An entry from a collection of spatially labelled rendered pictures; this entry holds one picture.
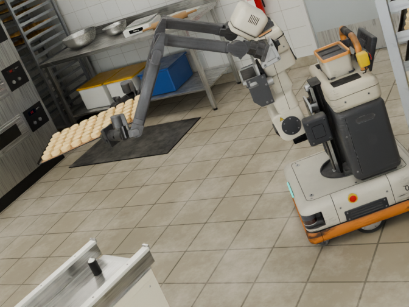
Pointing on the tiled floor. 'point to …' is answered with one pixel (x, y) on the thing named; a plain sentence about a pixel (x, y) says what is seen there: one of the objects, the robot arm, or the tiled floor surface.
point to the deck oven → (20, 126)
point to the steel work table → (98, 45)
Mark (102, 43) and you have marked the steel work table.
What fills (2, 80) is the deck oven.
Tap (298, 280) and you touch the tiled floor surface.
